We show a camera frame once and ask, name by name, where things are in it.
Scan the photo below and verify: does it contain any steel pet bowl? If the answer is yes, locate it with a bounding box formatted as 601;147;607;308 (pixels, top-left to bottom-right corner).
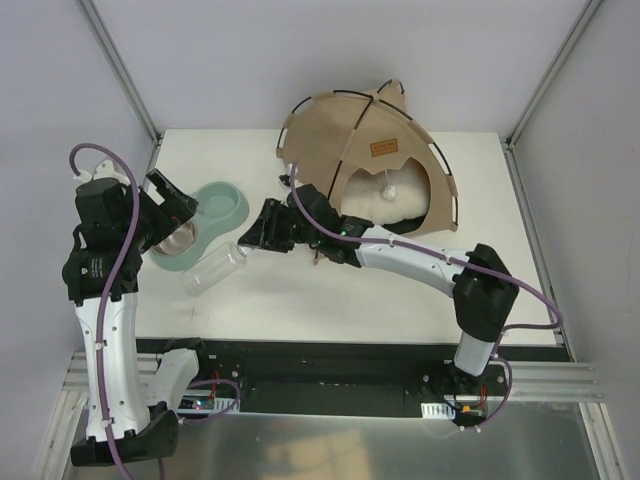
152;221;197;257

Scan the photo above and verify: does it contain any clear plastic cup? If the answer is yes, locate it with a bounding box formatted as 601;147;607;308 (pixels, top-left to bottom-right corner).
182;242;253;296

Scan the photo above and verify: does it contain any beige fabric pet tent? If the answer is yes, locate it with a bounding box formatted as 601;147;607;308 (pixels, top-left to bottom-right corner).
273;78;460;239

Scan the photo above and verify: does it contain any white fluffy cushion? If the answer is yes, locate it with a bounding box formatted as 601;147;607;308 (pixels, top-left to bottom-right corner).
341;159;431;225

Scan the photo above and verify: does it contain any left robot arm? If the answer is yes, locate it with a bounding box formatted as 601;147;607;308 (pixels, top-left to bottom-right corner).
62;169;212;467

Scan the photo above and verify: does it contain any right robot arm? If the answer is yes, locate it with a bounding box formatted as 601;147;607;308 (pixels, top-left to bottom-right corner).
238;185;519;395

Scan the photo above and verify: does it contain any green double pet bowl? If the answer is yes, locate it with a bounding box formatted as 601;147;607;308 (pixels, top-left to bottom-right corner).
149;182;250;272

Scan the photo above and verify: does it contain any white pompom cat toy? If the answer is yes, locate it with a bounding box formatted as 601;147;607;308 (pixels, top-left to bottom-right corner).
381;170;397;202

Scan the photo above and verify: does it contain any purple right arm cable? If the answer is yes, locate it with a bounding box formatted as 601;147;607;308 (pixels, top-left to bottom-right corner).
287;160;564;434

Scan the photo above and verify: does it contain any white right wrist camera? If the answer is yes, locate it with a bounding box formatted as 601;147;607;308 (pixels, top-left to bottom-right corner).
278;165;302;191

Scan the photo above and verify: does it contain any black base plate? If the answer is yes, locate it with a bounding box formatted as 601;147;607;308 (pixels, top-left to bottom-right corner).
134;337;520;415

